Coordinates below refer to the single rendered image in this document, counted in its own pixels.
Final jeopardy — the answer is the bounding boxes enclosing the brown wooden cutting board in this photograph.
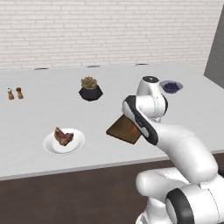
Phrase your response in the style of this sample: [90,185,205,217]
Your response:
[105,114,143,145]

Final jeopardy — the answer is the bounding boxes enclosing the white round plate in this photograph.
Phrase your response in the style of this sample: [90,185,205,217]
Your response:
[43,128,86,156]

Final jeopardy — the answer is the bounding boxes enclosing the succulent in black pot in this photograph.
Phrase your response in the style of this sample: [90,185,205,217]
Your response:
[78,76,104,102]

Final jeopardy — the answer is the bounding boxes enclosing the white bowl of blueberries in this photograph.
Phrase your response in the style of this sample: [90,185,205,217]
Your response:
[159,80,184,95]

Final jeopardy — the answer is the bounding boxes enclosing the brown wooden shaker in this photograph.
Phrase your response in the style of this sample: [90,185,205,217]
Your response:
[15,87,25,100]

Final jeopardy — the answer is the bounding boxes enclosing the wooden shaker with white top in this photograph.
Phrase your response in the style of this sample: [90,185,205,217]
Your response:
[7,87,15,101]

